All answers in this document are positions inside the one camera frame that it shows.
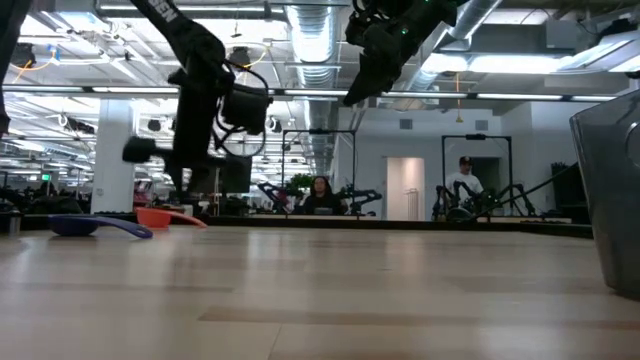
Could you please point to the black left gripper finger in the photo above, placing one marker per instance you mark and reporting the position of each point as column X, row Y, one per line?
column 201, row 182
column 175, row 177

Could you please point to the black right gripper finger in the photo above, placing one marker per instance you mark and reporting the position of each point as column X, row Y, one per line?
column 372, row 75

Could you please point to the orange measuring cup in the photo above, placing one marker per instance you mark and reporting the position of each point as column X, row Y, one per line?
column 155, row 218

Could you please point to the dark blue measuring cup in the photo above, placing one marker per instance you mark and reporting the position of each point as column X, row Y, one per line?
column 75, row 226

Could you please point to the grey translucent plastic basket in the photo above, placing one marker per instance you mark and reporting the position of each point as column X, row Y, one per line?
column 615, row 200

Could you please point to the background black robot arm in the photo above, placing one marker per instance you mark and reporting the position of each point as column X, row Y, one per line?
column 367, row 194
column 272, row 192
column 515, row 189

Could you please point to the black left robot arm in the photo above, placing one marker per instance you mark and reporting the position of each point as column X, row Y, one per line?
column 192, row 40

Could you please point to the black computer monitor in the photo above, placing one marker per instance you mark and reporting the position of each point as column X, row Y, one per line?
column 237, row 175

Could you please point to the white room pillar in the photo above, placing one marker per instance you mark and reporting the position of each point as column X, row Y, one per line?
column 107, row 185

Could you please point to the long ceiling light bar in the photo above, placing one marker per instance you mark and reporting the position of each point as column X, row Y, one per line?
column 130, row 90

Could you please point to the background green plant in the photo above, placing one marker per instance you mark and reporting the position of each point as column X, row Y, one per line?
column 301, row 181

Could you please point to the white door panel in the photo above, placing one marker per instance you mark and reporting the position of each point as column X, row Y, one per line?
column 406, row 180

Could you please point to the person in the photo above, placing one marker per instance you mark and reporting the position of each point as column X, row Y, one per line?
column 462, row 182
column 322, row 197

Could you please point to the dark cabinet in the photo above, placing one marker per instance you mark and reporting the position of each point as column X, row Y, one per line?
column 565, row 190

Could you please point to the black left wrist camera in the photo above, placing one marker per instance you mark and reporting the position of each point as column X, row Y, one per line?
column 247, row 110

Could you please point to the silver ceiling duct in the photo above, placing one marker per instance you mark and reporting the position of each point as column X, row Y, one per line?
column 312, row 50

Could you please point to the black background rig frame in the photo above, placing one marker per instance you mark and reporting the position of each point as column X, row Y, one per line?
column 320, row 131
column 475, row 136

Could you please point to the black ceiling camera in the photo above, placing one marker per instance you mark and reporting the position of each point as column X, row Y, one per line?
column 241, row 56

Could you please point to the black table frame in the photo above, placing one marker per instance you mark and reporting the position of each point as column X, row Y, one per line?
column 525, row 229

